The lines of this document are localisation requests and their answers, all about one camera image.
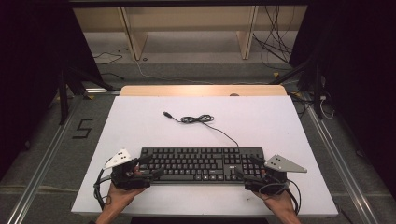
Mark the black computer keyboard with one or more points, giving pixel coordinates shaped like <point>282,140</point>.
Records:
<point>193,161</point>

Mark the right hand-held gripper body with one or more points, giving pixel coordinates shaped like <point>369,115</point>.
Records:
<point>280,165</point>

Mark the black metal stand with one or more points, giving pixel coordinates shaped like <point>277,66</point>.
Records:
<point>63,99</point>
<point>317,93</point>

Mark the metal floor rail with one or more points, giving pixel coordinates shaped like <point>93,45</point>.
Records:
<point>40,168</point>
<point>342,161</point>

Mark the person's left hand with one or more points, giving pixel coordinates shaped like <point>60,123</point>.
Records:
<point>120,196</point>

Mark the person's right hand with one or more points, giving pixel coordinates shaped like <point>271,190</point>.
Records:
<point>280,203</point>

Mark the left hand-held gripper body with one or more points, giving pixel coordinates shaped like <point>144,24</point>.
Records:
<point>124,179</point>

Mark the light wooden bench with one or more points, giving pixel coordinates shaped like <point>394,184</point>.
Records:
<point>186,18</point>

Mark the white board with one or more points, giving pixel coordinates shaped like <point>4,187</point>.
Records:
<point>249,124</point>

